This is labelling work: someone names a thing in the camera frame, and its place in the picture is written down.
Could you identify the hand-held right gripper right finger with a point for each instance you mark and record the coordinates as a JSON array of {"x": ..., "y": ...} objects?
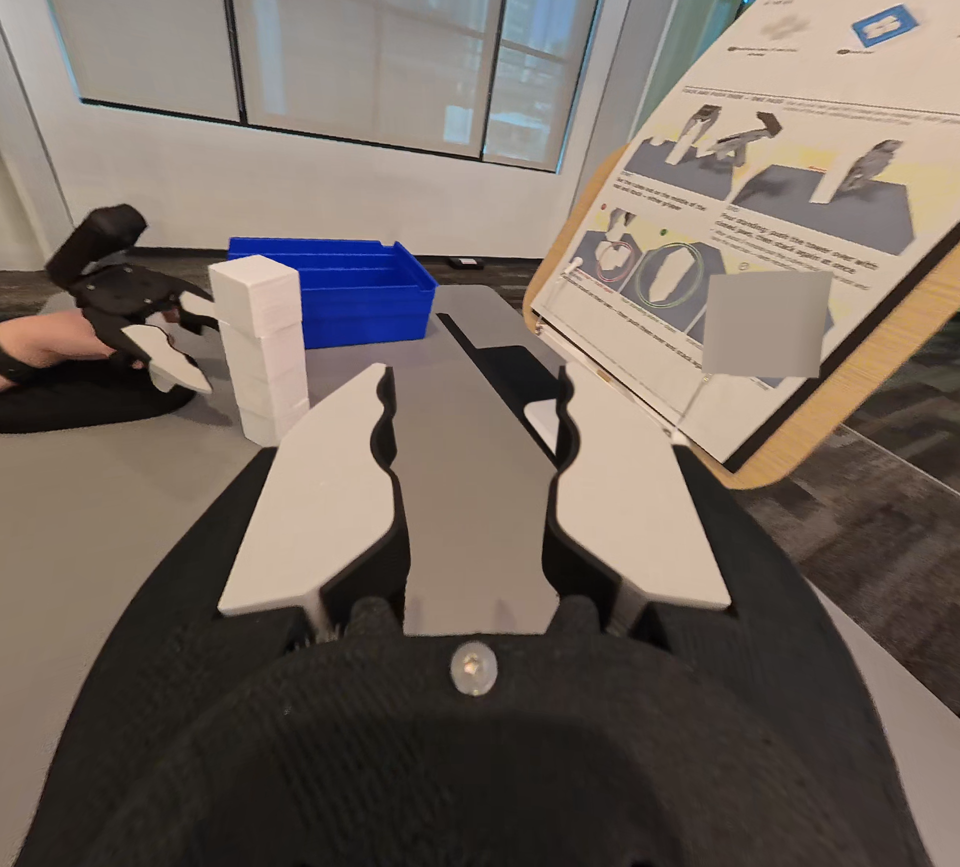
[{"x": 637, "y": 514}]

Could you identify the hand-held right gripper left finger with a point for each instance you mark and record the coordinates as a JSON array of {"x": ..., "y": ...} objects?
[{"x": 315, "y": 507}]

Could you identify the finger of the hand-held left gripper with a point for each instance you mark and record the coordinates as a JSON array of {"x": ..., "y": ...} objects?
[
  {"x": 169, "y": 364},
  {"x": 199, "y": 312}
]

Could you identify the person's left hand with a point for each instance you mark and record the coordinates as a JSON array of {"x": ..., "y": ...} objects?
[{"x": 52, "y": 338}]

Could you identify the black mesh wrist rest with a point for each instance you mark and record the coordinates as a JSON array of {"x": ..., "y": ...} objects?
[{"x": 75, "y": 402}]

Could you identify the white document stand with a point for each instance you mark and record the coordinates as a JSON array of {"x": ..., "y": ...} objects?
[{"x": 541, "y": 424}]

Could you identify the black wrist band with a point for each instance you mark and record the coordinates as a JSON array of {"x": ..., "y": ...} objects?
[{"x": 13, "y": 368}]

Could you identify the blue plastic bin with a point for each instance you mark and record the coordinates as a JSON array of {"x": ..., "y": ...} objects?
[{"x": 360, "y": 297}]

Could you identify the black floor box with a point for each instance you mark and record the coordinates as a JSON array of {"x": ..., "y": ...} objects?
[{"x": 465, "y": 262}]

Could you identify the printed instruction sheet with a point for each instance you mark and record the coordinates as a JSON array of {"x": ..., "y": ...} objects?
[{"x": 825, "y": 132}]

